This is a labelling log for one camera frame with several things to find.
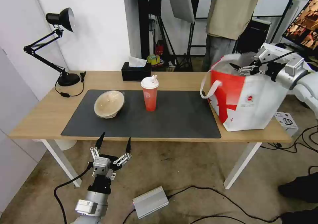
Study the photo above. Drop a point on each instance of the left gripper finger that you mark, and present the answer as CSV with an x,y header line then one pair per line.
x,y
100,142
128,147

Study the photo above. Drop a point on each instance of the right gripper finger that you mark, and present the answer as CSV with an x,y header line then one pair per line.
x,y
246,73
246,69

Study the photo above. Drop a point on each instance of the white and red takeout bag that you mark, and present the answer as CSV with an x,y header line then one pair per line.
x,y
256,102

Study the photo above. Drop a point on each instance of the white round bin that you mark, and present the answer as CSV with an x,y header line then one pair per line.
x,y
65,144

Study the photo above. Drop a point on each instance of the black equipment case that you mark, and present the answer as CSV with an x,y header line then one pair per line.
x,y
256,33

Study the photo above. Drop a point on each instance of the beige paper bowl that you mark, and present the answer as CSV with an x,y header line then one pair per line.
x,y
109,103

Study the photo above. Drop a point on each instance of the white table leg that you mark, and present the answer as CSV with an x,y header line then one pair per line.
x,y
62,164
242,165

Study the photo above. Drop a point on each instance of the silver power supply box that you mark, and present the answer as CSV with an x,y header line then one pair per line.
x,y
151,201

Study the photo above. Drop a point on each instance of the black desk mat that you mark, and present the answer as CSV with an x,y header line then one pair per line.
x,y
174,119

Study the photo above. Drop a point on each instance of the red cup with white lid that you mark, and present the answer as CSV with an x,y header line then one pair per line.
x,y
150,97

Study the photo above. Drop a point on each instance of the white printed cardboard box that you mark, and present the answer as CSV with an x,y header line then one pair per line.
x,y
287,122

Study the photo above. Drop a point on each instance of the computer monitor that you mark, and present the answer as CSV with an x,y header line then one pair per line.
x,y
304,25

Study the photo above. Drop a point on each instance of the black light stand pole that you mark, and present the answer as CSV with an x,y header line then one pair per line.
x,y
283,15

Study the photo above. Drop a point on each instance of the person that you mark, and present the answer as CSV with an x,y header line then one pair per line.
x,y
231,10

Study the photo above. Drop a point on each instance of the black tripod stand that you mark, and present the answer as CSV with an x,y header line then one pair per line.
x,y
190,40

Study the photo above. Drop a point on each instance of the black desk lamp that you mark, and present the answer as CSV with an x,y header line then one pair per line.
x,y
68,79

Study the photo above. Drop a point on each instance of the white drinking straw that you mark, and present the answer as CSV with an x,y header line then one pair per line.
x,y
155,78

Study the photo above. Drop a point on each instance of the black tissue box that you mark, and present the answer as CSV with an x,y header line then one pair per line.
x,y
136,73

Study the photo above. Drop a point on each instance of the white tissue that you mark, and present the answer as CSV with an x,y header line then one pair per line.
x,y
136,61

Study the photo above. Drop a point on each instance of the red canister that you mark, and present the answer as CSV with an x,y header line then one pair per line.
x,y
159,48

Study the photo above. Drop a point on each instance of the white photo reflector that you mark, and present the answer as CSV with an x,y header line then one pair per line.
x,y
181,2

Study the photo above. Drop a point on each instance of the black pillar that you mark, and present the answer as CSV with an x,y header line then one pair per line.
x,y
149,15

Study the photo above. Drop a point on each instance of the person's black shoe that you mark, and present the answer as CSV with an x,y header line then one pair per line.
x,y
303,217
300,189

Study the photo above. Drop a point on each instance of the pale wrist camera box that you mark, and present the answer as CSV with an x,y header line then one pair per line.
x,y
101,166
265,55

